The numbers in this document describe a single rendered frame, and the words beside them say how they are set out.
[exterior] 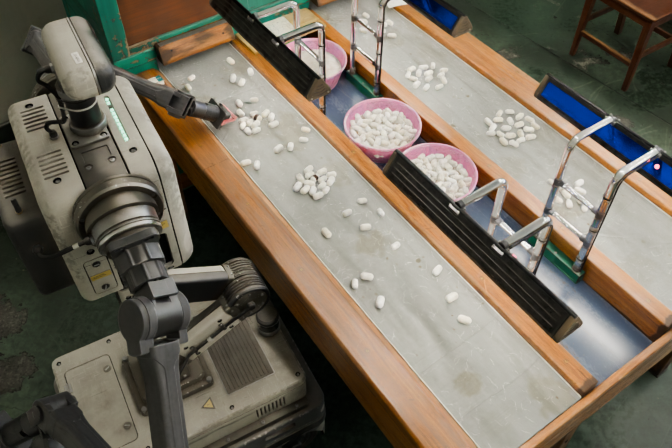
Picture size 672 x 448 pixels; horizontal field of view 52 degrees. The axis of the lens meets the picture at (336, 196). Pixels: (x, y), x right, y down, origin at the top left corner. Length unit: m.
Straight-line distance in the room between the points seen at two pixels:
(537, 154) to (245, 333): 1.12
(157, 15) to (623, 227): 1.72
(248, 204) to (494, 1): 2.77
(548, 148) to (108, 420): 1.62
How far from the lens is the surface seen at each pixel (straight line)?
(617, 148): 2.02
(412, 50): 2.77
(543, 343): 1.93
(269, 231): 2.07
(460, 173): 2.31
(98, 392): 2.21
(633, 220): 2.31
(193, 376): 2.11
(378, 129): 2.41
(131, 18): 2.60
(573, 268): 2.15
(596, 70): 4.13
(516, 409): 1.85
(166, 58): 2.65
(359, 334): 1.86
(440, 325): 1.92
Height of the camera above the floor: 2.36
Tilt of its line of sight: 48 degrees down
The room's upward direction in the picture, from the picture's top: straight up
